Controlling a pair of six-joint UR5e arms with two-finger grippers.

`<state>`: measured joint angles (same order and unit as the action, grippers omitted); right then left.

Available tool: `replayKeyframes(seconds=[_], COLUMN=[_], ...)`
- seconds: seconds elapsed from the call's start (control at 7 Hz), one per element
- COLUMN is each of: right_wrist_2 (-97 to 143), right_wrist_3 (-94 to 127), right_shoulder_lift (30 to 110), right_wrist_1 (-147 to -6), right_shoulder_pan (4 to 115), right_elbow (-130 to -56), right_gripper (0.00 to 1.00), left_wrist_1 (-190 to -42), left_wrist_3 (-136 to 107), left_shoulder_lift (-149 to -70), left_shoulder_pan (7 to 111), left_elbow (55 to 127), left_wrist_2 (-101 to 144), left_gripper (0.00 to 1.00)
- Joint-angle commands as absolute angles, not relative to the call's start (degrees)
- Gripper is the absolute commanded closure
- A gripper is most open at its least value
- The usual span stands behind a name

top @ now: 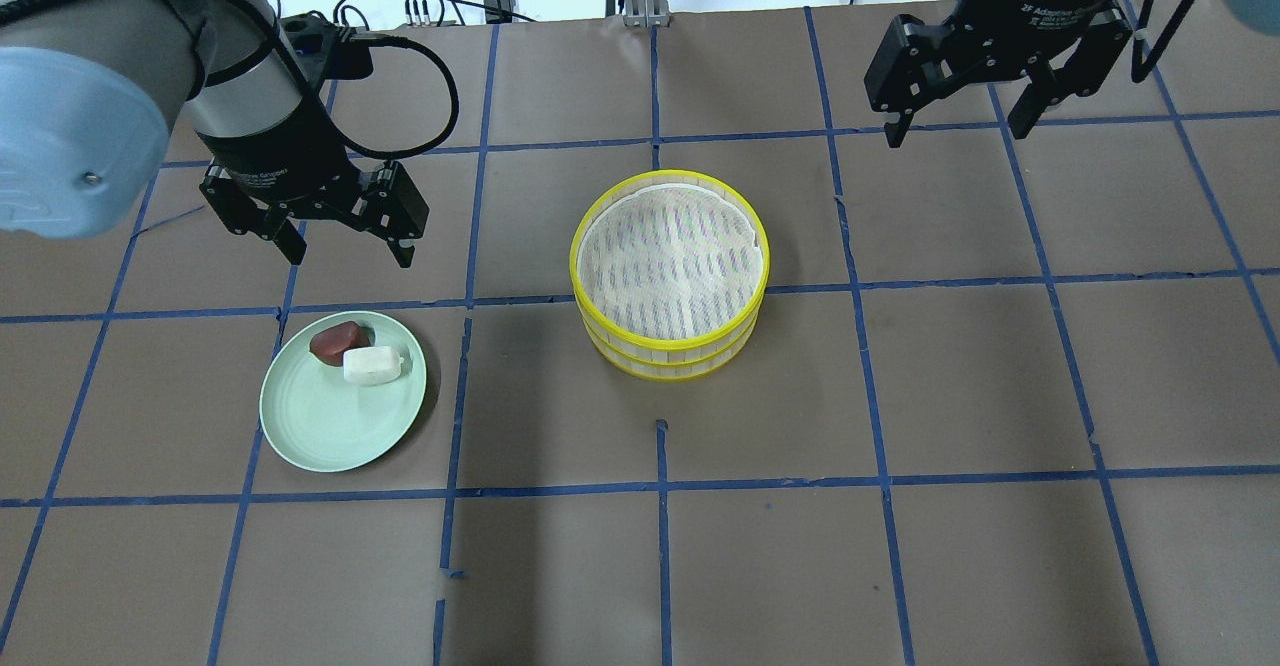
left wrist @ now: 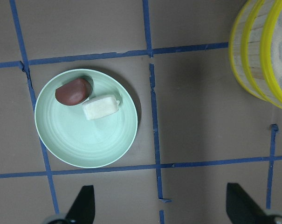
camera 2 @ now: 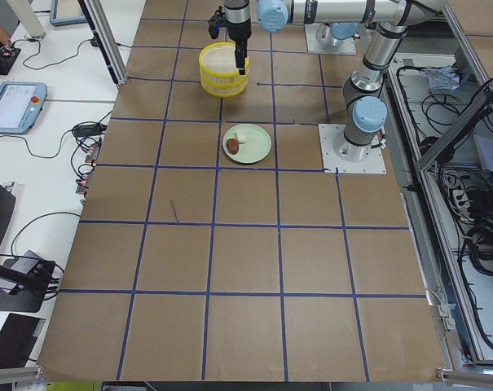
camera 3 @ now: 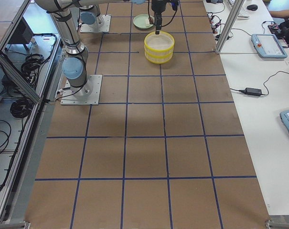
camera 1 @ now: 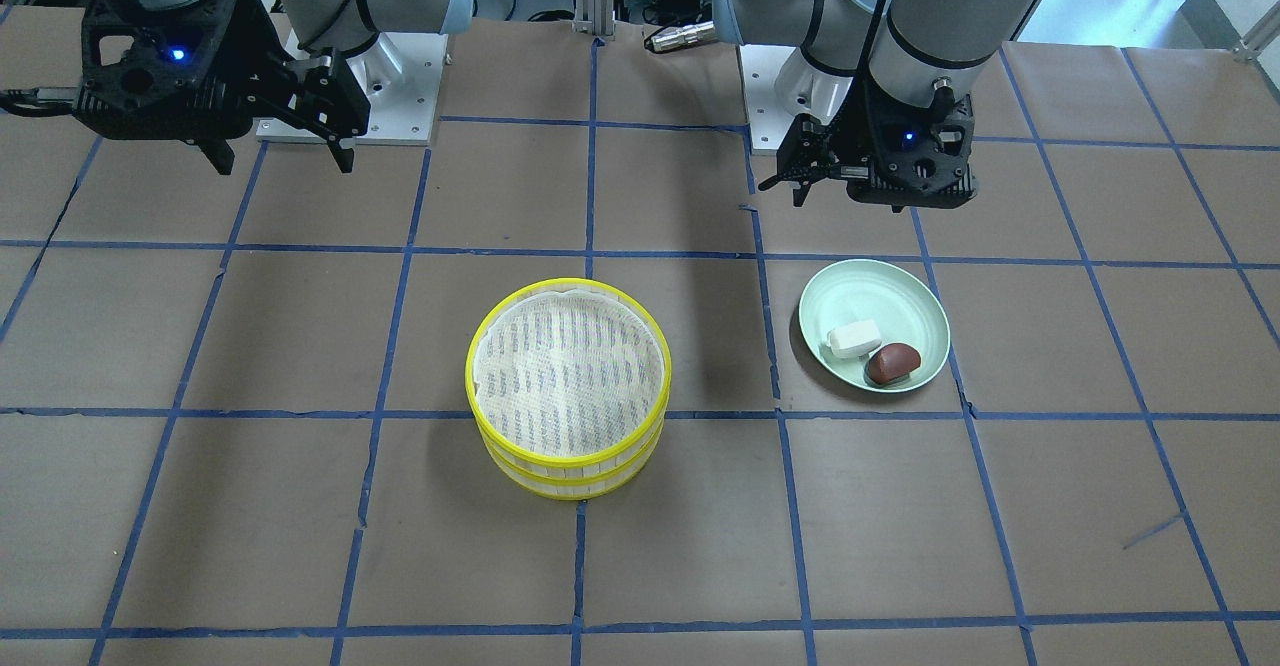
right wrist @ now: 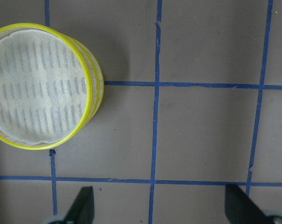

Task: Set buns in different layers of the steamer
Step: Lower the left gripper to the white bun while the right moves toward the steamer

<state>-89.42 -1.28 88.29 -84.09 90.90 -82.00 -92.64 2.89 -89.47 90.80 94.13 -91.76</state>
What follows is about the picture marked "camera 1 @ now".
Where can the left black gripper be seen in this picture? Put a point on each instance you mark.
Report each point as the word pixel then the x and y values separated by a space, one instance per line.
pixel 843 138

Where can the light green plate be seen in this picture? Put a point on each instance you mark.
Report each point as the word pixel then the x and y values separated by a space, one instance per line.
pixel 905 309

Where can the white steamed bun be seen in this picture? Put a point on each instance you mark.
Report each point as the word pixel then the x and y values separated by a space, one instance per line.
pixel 854 340

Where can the yellow steamer layer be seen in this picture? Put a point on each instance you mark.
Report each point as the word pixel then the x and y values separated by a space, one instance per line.
pixel 583 482
pixel 568 371

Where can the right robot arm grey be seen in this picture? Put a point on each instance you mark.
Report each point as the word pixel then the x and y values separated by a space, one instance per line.
pixel 345 27

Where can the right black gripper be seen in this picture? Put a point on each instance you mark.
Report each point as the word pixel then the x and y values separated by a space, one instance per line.
pixel 268 68

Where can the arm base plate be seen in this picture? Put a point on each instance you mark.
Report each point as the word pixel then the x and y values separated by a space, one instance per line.
pixel 778 83
pixel 401 76

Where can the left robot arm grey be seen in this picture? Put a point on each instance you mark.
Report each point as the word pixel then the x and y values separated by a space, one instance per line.
pixel 907 47

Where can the silver cylindrical connector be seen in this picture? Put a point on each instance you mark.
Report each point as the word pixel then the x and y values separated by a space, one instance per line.
pixel 673 38

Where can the brown steamed bun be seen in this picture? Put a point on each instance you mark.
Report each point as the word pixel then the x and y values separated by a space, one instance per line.
pixel 892 363

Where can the white steamer cloth liner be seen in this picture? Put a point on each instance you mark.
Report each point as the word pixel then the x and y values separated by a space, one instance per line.
pixel 568 370

